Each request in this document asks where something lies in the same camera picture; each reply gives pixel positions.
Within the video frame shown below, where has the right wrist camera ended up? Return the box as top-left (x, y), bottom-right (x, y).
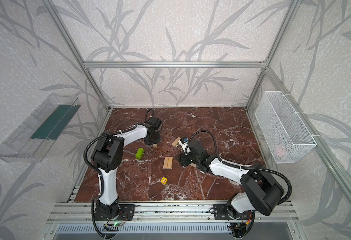
top-left (178, 138), bottom-right (190, 155)

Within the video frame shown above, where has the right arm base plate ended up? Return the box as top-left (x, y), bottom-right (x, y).
top-left (212, 204), bottom-right (251, 221)

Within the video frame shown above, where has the yellow window block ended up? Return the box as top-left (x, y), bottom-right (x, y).
top-left (161, 177), bottom-right (168, 185)

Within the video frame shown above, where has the right black corrugated cable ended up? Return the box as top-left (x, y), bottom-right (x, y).
top-left (188, 130), bottom-right (293, 206)

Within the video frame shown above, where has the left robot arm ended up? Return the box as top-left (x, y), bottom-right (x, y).
top-left (83, 117), bottom-right (162, 215)

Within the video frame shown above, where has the green wooden block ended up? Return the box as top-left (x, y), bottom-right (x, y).
top-left (136, 148), bottom-right (145, 160)

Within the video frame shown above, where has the black corrugated cable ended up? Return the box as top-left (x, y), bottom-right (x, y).
top-left (188, 130), bottom-right (293, 206)
top-left (83, 108), bottom-right (155, 196)

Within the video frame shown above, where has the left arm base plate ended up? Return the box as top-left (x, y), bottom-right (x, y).
top-left (95, 204), bottom-right (136, 221)

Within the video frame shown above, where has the white wire mesh basket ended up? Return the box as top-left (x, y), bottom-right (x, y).
top-left (255, 91), bottom-right (317, 164)

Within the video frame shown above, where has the clear plastic wall bin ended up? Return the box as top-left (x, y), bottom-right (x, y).
top-left (0, 94), bottom-right (81, 163)

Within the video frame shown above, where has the aluminium mounting rail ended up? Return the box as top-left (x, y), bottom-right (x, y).
top-left (47, 201), bottom-right (299, 224)

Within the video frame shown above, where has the left black corrugated cable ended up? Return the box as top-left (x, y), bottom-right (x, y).
top-left (83, 108), bottom-right (155, 196)

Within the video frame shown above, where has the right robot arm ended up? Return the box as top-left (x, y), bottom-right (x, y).
top-left (178, 139), bottom-right (292, 220)

